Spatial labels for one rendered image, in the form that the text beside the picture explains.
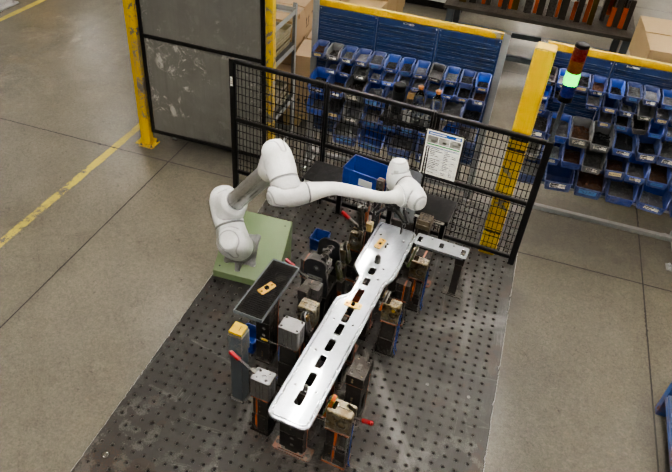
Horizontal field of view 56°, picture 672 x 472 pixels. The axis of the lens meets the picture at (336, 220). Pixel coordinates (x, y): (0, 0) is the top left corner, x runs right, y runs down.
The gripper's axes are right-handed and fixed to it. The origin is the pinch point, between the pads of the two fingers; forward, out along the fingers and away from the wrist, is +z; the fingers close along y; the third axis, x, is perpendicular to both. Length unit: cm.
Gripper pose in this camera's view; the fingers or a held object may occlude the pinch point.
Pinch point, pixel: (389, 227)
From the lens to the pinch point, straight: 327.4
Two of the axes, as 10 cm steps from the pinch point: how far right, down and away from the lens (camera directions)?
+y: 9.2, 3.0, -2.6
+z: -0.7, 7.8, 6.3
